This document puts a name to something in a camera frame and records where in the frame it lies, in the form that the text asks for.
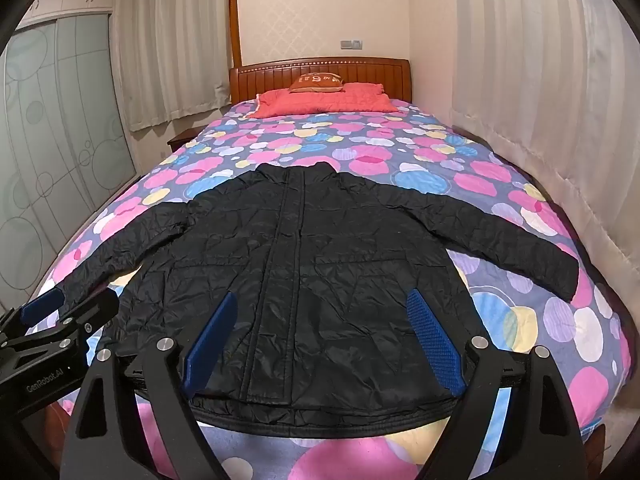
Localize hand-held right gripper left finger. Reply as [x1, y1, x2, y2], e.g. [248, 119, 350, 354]
[64, 291, 239, 480]

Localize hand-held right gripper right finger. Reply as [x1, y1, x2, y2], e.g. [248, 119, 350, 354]
[406, 287, 587, 480]

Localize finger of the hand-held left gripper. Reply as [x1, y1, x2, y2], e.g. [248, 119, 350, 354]
[0, 287, 67, 342]
[30, 288, 120, 351]

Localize black quilted jacket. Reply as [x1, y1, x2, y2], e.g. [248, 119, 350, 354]
[51, 161, 581, 438]

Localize frosted glass wardrobe doors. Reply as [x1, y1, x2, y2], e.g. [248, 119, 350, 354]
[0, 12, 138, 311]

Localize colourful dotted bedspread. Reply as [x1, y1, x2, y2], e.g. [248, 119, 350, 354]
[37, 97, 633, 480]

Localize wooden nightstand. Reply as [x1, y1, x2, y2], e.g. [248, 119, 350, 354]
[167, 127, 206, 153]

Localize red pillow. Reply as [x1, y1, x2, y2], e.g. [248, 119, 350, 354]
[248, 82, 398, 119]

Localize wooden bed headboard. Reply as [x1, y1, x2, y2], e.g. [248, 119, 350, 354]
[229, 56, 413, 111]

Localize cream window curtain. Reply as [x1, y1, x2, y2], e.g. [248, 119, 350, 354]
[111, 0, 236, 133]

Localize orange patterned cushion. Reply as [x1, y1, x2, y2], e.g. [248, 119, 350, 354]
[289, 73, 347, 95]

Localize cream wall curtain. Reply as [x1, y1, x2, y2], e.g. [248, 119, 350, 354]
[447, 0, 640, 321]

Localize wooden wall post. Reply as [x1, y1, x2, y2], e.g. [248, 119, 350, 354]
[229, 0, 246, 68]

